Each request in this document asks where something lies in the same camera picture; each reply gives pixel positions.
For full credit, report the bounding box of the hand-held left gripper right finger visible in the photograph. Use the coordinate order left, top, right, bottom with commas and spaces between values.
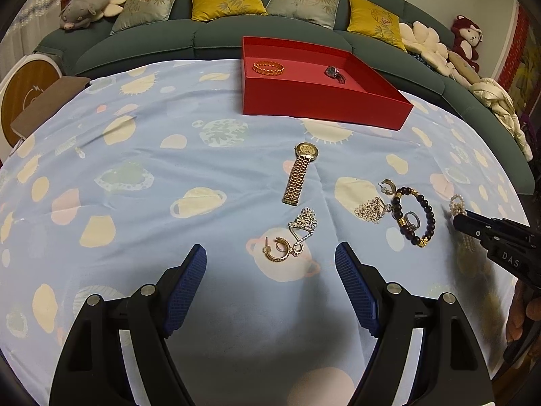
335, 242, 495, 406

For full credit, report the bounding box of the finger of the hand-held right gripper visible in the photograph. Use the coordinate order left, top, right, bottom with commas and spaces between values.
453, 215, 493, 243
467, 212, 531, 238

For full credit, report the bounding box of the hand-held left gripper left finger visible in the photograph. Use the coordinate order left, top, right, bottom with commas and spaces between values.
50, 244, 208, 406

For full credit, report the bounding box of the pearl bracelet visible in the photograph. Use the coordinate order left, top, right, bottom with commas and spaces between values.
448, 195, 476, 254

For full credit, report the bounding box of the dark bead bracelet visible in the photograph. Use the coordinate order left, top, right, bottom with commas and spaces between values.
390, 186, 436, 248

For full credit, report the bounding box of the crystal pendant jewelry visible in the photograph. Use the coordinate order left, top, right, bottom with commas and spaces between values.
354, 197, 392, 223

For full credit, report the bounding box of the silver flower pendant necklace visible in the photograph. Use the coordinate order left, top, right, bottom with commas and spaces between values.
287, 207, 319, 258

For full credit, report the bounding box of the gold wristwatch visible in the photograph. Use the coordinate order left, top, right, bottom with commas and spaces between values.
282, 141, 321, 206

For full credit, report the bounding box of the red cardboard box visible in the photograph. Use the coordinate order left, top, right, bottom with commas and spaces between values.
242, 36, 414, 131

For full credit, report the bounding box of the person's right hand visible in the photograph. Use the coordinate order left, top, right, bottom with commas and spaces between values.
505, 281, 541, 343

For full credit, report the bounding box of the blue planet print cloth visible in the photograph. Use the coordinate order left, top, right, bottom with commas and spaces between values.
0, 58, 531, 406

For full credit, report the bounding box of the cream blanket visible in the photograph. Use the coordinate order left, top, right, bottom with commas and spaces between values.
469, 77, 532, 161

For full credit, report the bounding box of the brown oval plush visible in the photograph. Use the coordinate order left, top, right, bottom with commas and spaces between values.
448, 51, 480, 87

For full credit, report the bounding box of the blue patterned cloth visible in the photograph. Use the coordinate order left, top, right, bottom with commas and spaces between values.
412, 53, 440, 72

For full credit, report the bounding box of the red hanging decoration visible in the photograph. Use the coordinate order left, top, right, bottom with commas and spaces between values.
499, 6, 531, 94

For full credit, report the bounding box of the white flower cushion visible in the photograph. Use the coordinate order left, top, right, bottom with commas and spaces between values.
399, 21, 459, 77

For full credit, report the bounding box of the red monkey plush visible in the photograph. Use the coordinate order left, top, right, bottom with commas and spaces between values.
450, 15, 484, 72

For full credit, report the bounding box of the gold bangle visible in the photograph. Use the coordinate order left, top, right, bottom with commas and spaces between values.
253, 61, 284, 77

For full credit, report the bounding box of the brown cardboard sheet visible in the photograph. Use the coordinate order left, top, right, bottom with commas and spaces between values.
10, 76, 91, 138

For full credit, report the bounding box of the green sofa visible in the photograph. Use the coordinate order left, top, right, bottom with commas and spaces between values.
36, 0, 534, 195

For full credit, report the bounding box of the round white wood-faced device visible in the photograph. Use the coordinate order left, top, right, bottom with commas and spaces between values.
0, 53, 64, 155

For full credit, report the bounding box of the grey-green floral cushion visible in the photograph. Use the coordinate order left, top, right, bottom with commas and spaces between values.
111, 0, 185, 36
266, 0, 344, 30

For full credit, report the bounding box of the grey pig plush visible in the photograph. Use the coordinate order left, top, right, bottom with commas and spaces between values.
59, 0, 111, 31

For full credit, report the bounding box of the white curtain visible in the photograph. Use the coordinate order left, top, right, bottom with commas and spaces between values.
0, 0, 68, 58

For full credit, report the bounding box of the silver tinsel garland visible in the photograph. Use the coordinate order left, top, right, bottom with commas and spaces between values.
19, 0, 64, 22

